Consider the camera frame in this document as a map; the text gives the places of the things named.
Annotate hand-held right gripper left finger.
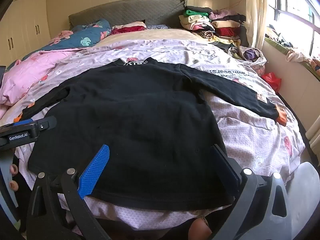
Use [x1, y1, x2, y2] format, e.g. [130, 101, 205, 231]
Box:
[26, 144, 110, 240]

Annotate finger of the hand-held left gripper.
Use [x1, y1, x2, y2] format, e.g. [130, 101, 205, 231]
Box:
[13, 116, 57, 131]

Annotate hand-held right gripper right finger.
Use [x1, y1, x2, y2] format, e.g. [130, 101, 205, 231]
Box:
[212, 144, 292, 240]

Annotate black sweater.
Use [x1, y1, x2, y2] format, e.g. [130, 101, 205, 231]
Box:
[22, 57, 287, 212]

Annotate floral bag of clothes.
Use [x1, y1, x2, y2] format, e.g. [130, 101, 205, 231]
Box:
[227, 45, 267, 76]

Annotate clothes on windowsill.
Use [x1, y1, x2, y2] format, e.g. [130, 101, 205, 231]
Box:
[265, 25, 320, 73]

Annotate pile of folded clothes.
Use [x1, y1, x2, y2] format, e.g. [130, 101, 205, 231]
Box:
[178, 5, 249, 49]

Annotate person's left hand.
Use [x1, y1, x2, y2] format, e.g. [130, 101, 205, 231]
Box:
[9, 164, 20, 192]

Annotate pink flower print duvet cover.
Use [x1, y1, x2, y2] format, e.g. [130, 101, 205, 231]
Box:
[0, 39, 307, 233]

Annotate pink quilt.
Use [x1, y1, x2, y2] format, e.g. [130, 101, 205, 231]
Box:
[0, 50, 83, 105]

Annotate pink crumpled cloth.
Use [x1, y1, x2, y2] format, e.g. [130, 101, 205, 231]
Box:
[49, 30, 74, 44]

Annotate blue leaf print blanket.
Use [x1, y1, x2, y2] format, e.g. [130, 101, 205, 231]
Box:
[37, 19, 112, 53]

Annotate red plastic bag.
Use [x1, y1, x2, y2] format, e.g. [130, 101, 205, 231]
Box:
[261, 72, 282, 92]

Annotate white wardrobe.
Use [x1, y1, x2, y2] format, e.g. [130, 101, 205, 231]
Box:
[0, 0, 54, 60]

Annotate red cloth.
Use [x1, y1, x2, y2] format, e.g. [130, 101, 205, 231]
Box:
[110, 21, 148, 35]

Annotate beige blanket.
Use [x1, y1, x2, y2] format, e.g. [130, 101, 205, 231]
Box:
[94, 27, 200, 48]

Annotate grey quilted headboard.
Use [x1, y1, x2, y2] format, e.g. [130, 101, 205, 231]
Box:
[68, 0, 188, 30]

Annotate cream curtain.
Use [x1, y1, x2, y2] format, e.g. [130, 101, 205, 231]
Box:
[244, 0, 270, 51]

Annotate window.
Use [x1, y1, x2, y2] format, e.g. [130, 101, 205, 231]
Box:
[269, 0, 320, 58]

